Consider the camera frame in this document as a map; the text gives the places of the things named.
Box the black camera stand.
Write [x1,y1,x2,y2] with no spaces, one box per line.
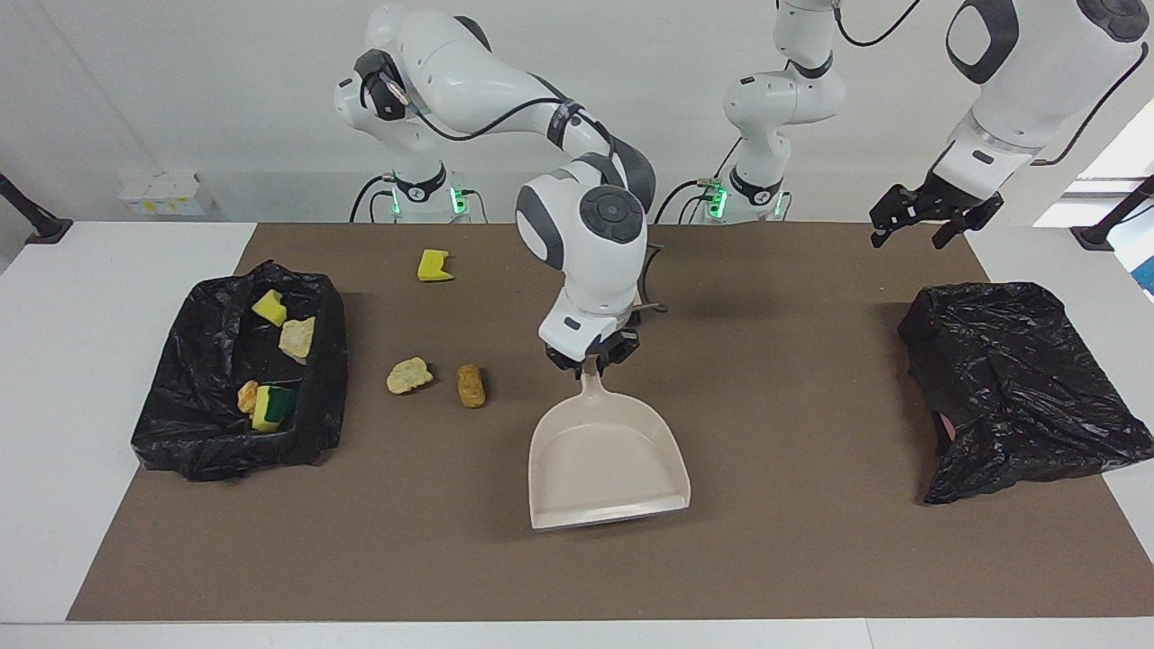
[0,173,74,246]
[1070,174,1154,252]

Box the white wall socket box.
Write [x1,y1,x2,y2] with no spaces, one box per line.
[117,171,219,218]

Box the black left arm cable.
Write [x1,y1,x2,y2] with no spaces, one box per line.
[829,0,1150,168]

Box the brown table mat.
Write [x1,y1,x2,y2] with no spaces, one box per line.
[68,223,1154,623]

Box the crumpled black trash bag bin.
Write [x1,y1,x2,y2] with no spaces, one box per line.
[897,281,1154,506]

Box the open black trash bag bin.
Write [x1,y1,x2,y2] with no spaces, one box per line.
[131,260,350,482]

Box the yellow green sponge piece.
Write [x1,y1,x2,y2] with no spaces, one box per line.
[252,385,298,434]

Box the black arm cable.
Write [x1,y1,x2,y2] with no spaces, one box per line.
[829,0,1150,168]
[383,77,670,315]

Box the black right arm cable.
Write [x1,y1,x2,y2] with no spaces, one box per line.
[383,77,670,315]

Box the beige plastic dustpan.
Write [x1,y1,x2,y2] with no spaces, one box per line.
[527,356,692,532]

